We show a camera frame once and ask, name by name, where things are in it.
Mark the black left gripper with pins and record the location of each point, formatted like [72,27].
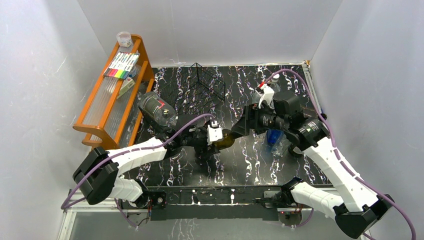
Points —
[204,150]

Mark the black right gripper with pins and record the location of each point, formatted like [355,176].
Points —
[250,119]

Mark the round clear bottle black label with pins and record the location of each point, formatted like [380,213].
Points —
[158,109]

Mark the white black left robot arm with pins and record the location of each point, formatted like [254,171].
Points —
[99,175]

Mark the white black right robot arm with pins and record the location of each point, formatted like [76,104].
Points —
[355,207]

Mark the blue glass bottle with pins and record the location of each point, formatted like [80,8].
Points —
[273,136]

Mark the clear bottle white cap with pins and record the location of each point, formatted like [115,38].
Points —
[275,83]

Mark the olive green wine bottle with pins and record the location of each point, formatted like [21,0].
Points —
[295,151]

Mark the brown booklet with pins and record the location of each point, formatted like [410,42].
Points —
[308,110]

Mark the orange wooden shelf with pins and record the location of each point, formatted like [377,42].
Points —
[108,119]

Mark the small white box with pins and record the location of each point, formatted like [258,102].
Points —
[126,85]

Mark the pack of coloured markers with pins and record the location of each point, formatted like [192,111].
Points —
[121,65]

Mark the clear plastic cup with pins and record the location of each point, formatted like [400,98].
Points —
[124,39]

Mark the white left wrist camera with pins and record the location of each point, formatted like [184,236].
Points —
[214,132]

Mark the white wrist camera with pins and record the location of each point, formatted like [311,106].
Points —
[266,94]
[214,132]

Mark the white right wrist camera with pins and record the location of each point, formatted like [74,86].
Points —
[266,94]

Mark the black wire wine rack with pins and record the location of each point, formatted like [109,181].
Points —
[191,90]

